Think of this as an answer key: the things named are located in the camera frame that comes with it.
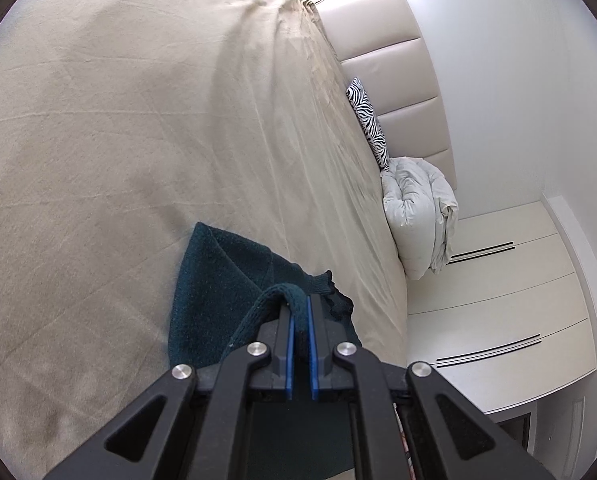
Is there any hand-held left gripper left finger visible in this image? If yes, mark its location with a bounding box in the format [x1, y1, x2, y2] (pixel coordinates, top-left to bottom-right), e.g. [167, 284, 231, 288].
[43, 305, 296, 480]

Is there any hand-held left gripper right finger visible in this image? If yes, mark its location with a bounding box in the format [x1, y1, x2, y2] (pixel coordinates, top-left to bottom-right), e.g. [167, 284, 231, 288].
[307, 294, 555, 480]

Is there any dark teal knit sweater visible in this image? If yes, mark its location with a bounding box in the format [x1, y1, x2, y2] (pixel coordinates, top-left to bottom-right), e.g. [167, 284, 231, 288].
[167, 221, 365, 480]

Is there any folded white duvet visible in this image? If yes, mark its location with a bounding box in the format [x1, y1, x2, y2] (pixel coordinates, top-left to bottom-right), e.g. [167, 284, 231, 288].
[381, 156, 460, 282]

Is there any white wardrobe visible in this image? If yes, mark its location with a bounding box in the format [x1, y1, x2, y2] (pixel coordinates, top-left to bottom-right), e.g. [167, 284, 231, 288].
[406, 192, 597, 413]

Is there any zebra print pillow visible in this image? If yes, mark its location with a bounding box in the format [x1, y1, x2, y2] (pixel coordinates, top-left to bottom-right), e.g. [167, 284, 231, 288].
[345, 77, 391, 171]

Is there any beige bed sheet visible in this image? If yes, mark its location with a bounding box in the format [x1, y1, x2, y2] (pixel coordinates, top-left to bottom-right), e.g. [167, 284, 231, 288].
[0, 0, 410, 480]

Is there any cream padded headboard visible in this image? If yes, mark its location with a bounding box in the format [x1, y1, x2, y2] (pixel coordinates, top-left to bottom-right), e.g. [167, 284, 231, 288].
[309, 0, 460, 192]

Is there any black wardrobe handle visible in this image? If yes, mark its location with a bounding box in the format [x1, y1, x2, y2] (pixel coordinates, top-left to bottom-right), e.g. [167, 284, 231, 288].
[435, 333, 543, 366]
[447, 242, 516, 264]

